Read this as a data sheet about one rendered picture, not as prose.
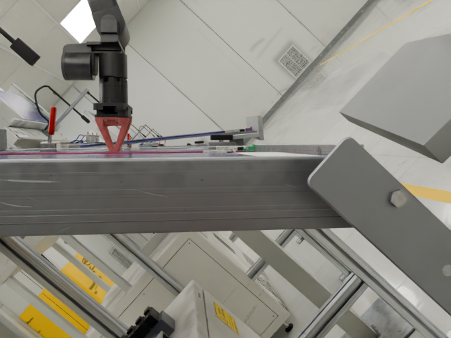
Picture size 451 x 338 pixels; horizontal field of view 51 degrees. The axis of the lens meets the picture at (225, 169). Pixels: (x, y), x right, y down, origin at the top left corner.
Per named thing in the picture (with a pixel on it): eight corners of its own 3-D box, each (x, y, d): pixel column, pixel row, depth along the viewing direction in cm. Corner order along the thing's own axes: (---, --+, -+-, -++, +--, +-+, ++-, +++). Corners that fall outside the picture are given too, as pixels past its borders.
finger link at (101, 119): (94, 153, 93) (94, 106, 93) (101, 153, 101) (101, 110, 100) (129, 153, 94) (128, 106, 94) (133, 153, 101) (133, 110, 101)
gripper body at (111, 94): (92, 112, 91) (92, 74, 91) (102, 116, 101) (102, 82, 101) (126, 112, 92) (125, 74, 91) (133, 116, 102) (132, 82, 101)
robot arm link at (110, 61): (124, 46, 93) (129, 52, 99) (89, 46, 93) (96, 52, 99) (125, 81, 93) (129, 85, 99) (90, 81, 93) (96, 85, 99)
